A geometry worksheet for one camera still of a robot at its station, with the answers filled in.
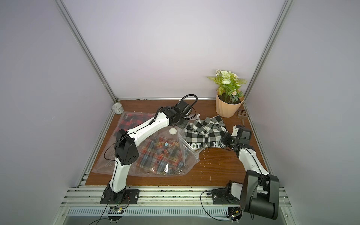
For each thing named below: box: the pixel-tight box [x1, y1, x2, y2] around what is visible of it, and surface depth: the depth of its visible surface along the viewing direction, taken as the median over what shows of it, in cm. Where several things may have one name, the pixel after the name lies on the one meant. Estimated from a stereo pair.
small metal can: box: [112, 102, 124, 115], surface depth 112 cm
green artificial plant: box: [207, 69, 248, 104], surface depth 94 cm
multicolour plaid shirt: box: [135, 136, 184, 174], surface depth 87 cm
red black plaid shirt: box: [118, 112, 155, 131], surface depth 108 cm
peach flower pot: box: [215, 90, 245, 118], surface depth 100 cm
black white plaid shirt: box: [184, 115, 228, 150], surface depth 94 cm
